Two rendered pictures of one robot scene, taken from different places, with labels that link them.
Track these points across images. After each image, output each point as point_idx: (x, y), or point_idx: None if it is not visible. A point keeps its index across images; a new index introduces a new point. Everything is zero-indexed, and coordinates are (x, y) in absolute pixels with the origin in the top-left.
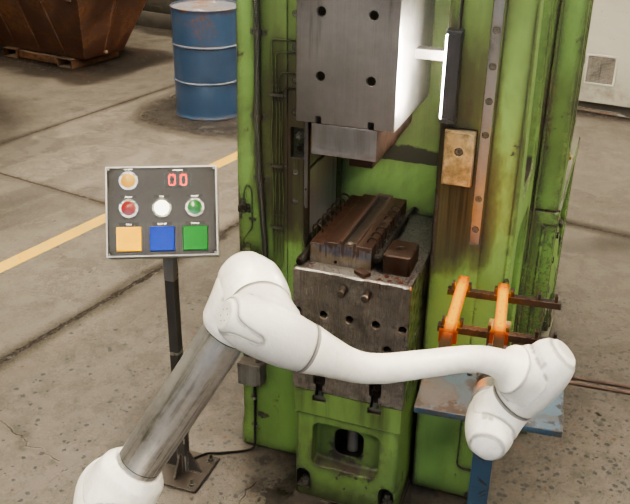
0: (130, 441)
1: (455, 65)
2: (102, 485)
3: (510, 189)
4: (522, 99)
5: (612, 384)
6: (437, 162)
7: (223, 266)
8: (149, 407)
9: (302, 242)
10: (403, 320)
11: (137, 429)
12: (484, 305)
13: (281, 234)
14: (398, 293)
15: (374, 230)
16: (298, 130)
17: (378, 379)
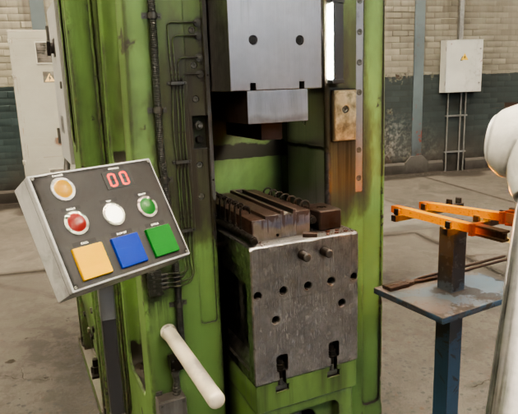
0: None
1: (341, 29)
2: None
3: (378, 135)
4: (380, 57)
5: (490, 259)
6: (266, 153)
7: None
8: None
9: (211, 239)
10: (353, 265)
11: None
12: (369, 244)
13: (190, 237)
14: (349, 240)
15: (281, 203)
16: (195, 121)
17: None
